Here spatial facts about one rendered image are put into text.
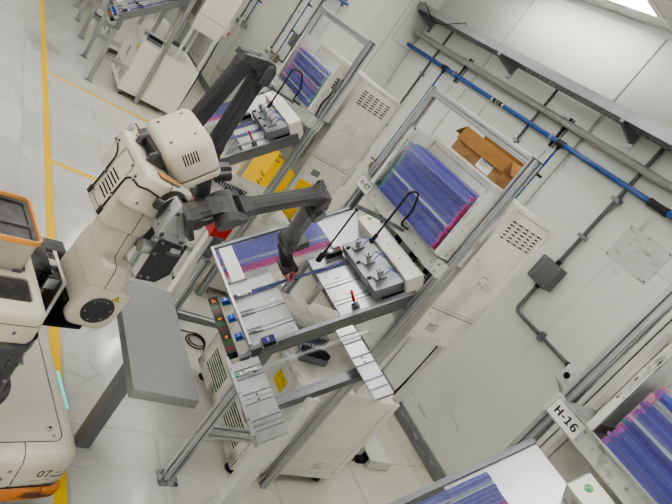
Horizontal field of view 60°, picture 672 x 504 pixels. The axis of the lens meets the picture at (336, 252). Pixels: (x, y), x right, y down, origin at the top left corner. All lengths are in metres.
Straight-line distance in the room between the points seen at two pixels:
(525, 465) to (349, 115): 2.30
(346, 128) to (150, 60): 3.39
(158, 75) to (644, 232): 4.92
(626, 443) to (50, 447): 1.73
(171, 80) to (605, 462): 5.73
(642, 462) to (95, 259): 1.65
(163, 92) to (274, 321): 4.66
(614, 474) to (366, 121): 2.47
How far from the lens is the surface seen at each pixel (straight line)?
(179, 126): 1.78
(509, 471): 1.94
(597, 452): 1.89
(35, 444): 2.15
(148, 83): 6.61
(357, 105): 3.55
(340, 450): 3.01
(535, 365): 3.71
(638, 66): 4.20
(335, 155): 3.64
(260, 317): 2.37
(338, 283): 2.47
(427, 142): 2.78
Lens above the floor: 1.83
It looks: 17 degrees down
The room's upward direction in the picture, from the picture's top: 37 degrees clockwise
